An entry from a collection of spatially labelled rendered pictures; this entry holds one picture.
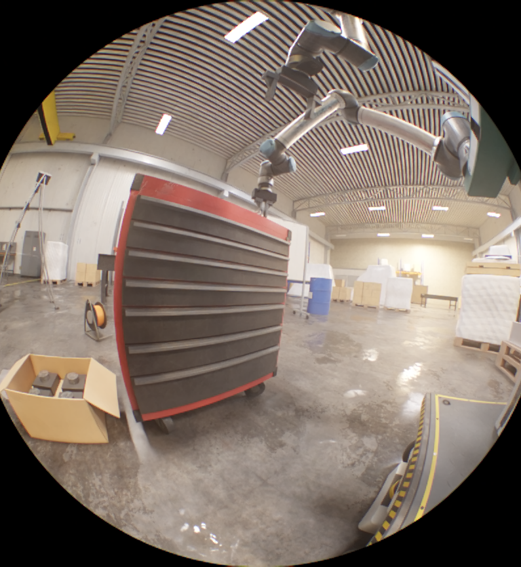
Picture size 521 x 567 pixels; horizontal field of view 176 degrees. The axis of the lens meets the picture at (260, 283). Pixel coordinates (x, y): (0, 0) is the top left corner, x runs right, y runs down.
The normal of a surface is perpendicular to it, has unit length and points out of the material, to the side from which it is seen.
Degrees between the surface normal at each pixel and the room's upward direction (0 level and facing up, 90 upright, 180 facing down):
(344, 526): 0
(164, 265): 90
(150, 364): 90
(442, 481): 0
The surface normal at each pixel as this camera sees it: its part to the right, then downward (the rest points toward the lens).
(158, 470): 0.09, -1.00
